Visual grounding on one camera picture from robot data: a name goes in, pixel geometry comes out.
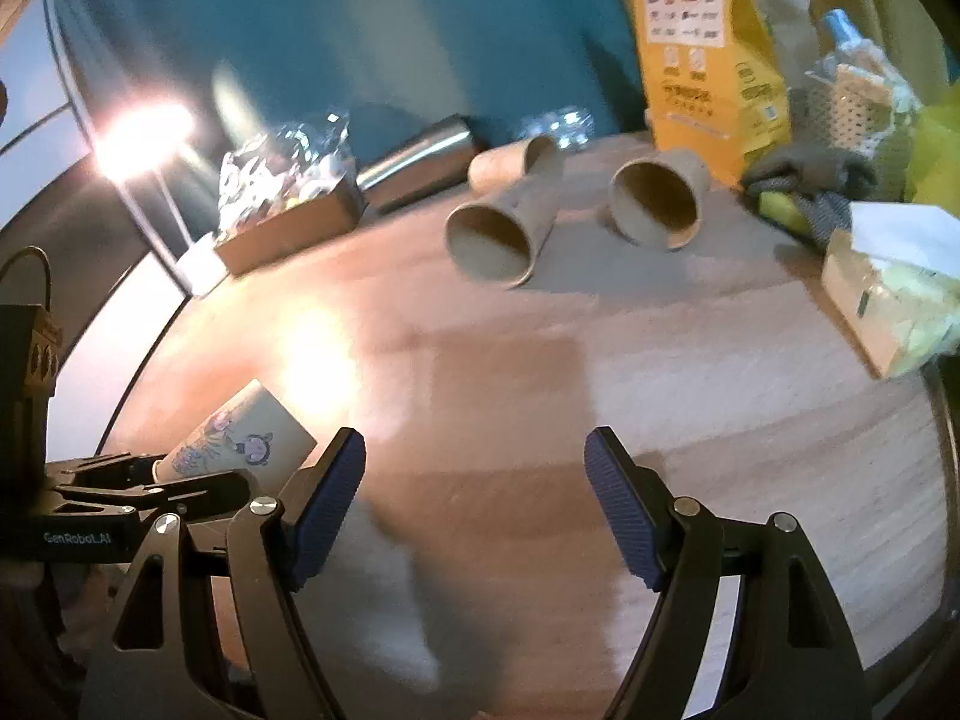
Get beige tissue box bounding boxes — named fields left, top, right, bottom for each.
left=822, top=202, right=958, bottom=379

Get yellow paper bag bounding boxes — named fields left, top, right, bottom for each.
left=631, top=0, right=791, bottom=185

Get large cardboard tube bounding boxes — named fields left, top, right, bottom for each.
left=444, top=154, right=565, bottom=288

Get far cardboard tube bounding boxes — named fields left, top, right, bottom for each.
left=467, top=135, right=563, bottom=195

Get brown cardboard box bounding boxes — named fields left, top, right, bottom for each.
left=213, top=177, right=364, bottom=277

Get white perforated basket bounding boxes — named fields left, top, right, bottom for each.
left=794, top=64, right=921, bottom=202

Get printed paper cup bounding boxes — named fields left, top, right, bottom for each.
left=153, top=379, right=317, bottom=494

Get plastic bottle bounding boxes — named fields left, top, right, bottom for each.
left=822, top=8, right=867, bottom=54

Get black cable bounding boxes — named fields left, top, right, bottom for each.
left=0, top=244, right=54, bottom=313

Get short cardboard tube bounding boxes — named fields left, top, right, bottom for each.
left=608, top=148, right=711, bottom=250

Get stainless steel tumbler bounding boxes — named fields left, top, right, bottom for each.
left=356, top=115, right=482, bottom=213

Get clear plastic toy bag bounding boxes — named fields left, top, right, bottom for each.
left=217, top=109, right=356, bottom=239

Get grey cloth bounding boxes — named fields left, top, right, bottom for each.
left=740, top=143, right=878, bottom=250

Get white lamp base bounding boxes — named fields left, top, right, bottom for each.
left=167, top=232, right=228, bottom=299

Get yellow plastic bag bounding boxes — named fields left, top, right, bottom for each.
left=905, top=82, right=960, bottom=216

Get crumpled clear plastic wrap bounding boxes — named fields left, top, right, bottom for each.
left=516, top=106, right=596, bottom=151

